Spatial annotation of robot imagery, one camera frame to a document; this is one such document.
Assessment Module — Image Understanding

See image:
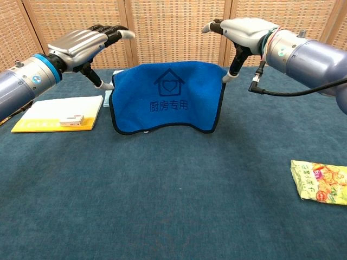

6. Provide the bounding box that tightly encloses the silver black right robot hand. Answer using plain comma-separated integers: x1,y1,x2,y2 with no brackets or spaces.
201,18,280,83

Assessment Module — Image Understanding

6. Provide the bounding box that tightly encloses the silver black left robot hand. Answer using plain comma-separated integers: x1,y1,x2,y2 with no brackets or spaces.
47,24,136,90

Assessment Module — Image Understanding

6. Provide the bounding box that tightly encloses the blue kitchen towel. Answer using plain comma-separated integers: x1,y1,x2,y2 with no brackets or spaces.
108,60,228,135

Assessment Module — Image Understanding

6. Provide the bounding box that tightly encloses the light blue wet wipes pack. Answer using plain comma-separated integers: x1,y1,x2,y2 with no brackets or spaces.
104,69,125,108

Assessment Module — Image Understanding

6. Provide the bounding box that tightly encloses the yellow and white booklet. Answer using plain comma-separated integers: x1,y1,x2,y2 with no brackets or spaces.
10,95,104,134

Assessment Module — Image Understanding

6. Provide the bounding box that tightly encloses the bamboo folding screen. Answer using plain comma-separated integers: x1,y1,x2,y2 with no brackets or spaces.
0,0,347,73

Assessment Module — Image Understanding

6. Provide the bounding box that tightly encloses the small white box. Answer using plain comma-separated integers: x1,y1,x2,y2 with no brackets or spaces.
59,115,85,127

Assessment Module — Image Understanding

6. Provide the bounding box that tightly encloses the green snack packet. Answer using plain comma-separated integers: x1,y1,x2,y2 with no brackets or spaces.
290,159,347,206

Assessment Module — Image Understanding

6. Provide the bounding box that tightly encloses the teal table mat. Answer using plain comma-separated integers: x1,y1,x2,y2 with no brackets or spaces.
0,66,347,260

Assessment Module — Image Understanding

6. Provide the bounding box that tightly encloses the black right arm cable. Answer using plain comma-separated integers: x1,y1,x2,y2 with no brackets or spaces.
248,61,347,96

